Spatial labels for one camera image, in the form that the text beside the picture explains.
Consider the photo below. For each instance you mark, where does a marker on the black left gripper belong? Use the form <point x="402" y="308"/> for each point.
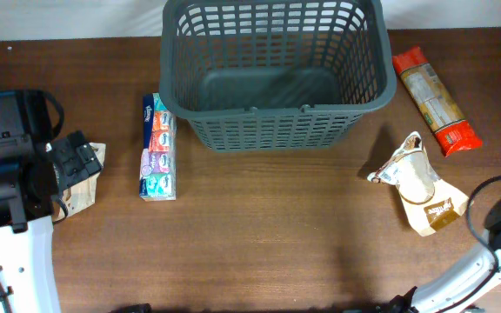
<point x="76" y="151"/>

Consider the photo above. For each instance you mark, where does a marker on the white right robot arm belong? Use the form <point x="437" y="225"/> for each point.
<point x="465" y="282"/>

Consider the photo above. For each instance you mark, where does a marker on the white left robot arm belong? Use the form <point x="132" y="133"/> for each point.
<point x="36" y="167"/>

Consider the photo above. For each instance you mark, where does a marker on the small brown paper snack bag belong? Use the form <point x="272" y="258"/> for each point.
<point x="82" y="195"/>

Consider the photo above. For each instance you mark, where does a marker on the Kleenex tissue multipack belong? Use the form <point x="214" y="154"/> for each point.
<point x="157" y="178"/>

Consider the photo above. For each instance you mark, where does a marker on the grey plastic basket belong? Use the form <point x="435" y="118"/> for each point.
<point x="274" y="74"/>

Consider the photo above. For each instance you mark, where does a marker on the beige brown coffee pouch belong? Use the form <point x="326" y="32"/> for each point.
<point x="430" y="203"/>

